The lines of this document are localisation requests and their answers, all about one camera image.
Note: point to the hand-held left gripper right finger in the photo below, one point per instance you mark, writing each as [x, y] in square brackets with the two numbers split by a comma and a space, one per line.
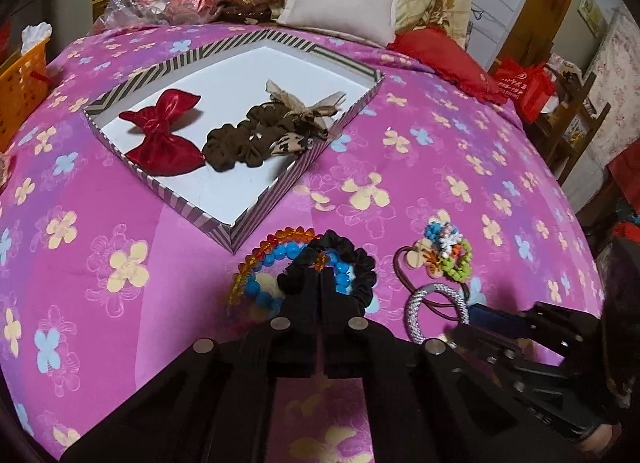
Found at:
[332, 303]

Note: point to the pink floral bedsheet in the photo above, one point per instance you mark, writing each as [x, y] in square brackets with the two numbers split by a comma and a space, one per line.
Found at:
[100, 253]

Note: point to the wooden chair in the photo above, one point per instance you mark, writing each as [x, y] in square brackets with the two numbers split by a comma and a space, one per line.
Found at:
[580, 108]

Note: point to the white plastic wrap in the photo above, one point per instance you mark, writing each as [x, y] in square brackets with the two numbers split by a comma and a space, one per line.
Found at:
[37, 33]

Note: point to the clear plastic bags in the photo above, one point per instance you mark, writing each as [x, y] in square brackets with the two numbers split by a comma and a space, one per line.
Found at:
[135, 3]

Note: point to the leopard print scrunchie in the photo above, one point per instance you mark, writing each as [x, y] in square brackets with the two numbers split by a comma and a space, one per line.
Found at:
[292, 143]

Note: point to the red shopping bag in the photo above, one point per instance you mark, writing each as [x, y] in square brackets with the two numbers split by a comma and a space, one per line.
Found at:
[525, 88]

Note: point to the framed wall picture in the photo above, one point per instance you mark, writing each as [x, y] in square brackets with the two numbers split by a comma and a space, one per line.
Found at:
[592, 10]

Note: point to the red satin hair bow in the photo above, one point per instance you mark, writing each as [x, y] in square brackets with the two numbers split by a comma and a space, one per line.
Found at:
[160, 133]

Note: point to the orange plastic basket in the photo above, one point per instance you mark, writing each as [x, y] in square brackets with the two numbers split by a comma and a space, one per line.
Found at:
[20, 88]

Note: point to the wooden door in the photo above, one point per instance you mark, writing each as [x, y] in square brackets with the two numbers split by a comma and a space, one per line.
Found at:
[550, 3]

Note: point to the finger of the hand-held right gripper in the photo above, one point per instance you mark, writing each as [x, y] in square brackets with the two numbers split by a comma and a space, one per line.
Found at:
[492, 315]
[485, 340]

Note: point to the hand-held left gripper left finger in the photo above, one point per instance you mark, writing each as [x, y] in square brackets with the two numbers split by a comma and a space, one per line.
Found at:
[302, 303]

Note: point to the dark brown scrunchie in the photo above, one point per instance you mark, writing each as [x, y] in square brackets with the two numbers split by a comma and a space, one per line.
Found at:
[267, 118]
[230, 148]

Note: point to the beige ribbon hair bow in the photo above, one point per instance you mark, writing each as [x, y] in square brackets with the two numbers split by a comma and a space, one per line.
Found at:
[305, 110]

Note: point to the floral curtain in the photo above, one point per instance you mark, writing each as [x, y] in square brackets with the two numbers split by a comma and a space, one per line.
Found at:
[620, 83]

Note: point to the black scrunchie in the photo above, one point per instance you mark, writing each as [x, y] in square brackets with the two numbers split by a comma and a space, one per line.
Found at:
[360, 263]

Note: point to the striped shallow cardboard box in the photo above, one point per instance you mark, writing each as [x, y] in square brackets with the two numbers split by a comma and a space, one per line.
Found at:
[220, 73]

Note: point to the red pillow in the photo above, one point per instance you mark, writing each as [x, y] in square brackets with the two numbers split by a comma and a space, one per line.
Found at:
[445, 58]

